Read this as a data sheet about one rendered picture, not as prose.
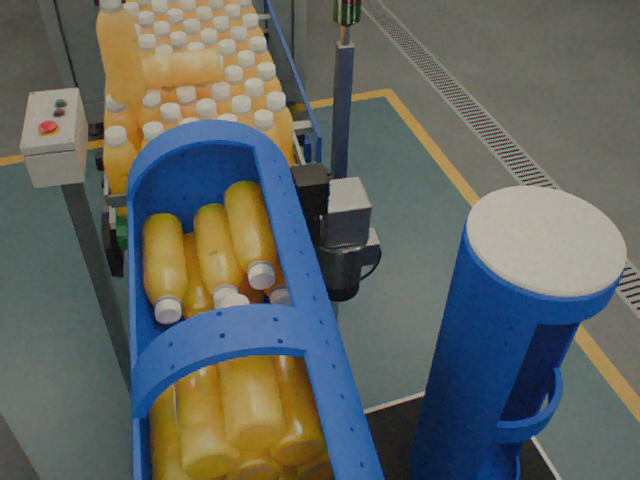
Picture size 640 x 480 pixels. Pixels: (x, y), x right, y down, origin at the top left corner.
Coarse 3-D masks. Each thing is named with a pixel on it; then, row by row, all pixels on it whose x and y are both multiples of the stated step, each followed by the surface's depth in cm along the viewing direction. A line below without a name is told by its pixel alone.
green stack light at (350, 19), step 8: (360, 0) 145; (336, 8) 145; (344, 8) 144; (352, 8) 144; (360, 8) 146; (336, 16) 146; (344, 16) 145; (352, 16) 145; (344, 24) 147; (352, 24) 147
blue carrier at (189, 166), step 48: (192, 144) 102; (240, 144) 104; (144, 192) 113; (192, 192) 115; (288, 192) 102; (288, 240) 91; (288, 288) 84; (144, 336) 97; (192, 336) 76; (240, 336) 75; (288, 336) 76; (336, 336) 84; (144, 384) 77; (336, 384) 75; (144, 432) 84; (336, 432) 69
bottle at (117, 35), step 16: (112, 16) 115; (128, 16) 117; (112, 32) 115; (128, 32) 117; (112, 48) 117; (128, 48) 118; (112, 64) 120; (128, 64) 120; (112, 80) 122; (128, 80) 122; (144, 80) 126; (112, 96) 125; (128, 96) 124; (144, 96) 127
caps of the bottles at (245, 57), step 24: (144, 0) 170; (168, 0) 172; (192, 0) 168; (216, 0) 169; (240, 0) 170; (168, 24) 158; (192, 24) 159; (216, 24) 160; (168, 48) 150; (192, 48) 150; (264, 48) 154
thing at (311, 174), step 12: (300, 168) 135; (312, 168) 135; (324, 168) 136; (300, 180) 132; (312, 180) 132; (324, 180) 132; (300, 192) 132; (312, 192) 133; (324, 192) 133; (300, 204) 134; (312, 204) 135; (324, 204) 135
